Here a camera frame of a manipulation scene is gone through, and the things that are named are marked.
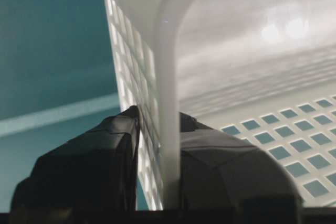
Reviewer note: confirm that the white plastic lattice basket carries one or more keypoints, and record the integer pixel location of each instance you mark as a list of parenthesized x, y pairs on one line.
[(262, 71)]

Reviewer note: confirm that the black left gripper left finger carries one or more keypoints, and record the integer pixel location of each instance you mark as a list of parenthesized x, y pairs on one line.
[(96, 170)]

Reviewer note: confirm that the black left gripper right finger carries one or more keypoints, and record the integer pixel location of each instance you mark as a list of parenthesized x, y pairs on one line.
[(219, 171)]

